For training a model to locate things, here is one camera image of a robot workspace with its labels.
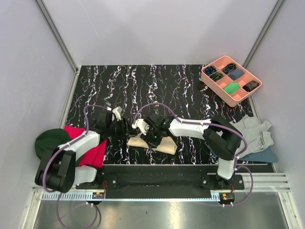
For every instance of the pink divided tray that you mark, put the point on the pink divided tray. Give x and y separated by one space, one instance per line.
218 87

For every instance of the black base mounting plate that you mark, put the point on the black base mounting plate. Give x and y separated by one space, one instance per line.
200 176

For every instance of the beige cloth napkin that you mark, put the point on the beige cloth napkin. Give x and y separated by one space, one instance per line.
167 144

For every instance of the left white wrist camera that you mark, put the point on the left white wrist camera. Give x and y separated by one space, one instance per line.
116 113

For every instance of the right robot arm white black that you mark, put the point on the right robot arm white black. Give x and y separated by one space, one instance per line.
219 135

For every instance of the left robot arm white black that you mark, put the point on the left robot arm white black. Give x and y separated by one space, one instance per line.
73 155

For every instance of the grey-blue rolled sock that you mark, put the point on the grey-blue rolled sock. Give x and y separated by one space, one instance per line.
236 74

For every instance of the yellow patterned rolled sock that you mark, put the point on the yellow patterned rolled sock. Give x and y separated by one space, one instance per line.
216 76

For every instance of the blue folded cloth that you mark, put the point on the blue folded cloth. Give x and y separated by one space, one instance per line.
265 156

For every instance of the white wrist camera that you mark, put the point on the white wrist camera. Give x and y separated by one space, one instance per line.
116 113
141 125

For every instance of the green rolled sock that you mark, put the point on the green rolled sock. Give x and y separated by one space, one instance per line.
232 88

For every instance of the dark multicolour rolled sock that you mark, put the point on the dark multicolour rolled sock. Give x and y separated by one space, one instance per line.
229 68

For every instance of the blue patterned rolled sock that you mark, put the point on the blue patterned rolled sock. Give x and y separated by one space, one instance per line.
209 70

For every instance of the aluminium frame rail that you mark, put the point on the aluminium frame rail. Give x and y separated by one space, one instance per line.
53 28

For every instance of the red folded cloth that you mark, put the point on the red folded cloth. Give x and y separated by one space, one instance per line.
95 156

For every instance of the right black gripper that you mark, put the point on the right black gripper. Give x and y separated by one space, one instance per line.
147 138

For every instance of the dark green baseball cap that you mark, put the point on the dark green baseball cap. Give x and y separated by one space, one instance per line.
55 137

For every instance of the grey t-shirt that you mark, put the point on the grey t-shirt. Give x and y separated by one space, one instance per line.
256 134

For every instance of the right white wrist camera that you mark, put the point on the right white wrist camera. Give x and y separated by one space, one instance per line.
141 125

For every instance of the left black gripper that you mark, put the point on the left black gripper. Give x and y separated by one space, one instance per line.
126 131

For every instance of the dark brown rolled sock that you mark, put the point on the dark brown rolled sock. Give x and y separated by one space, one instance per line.
250 86

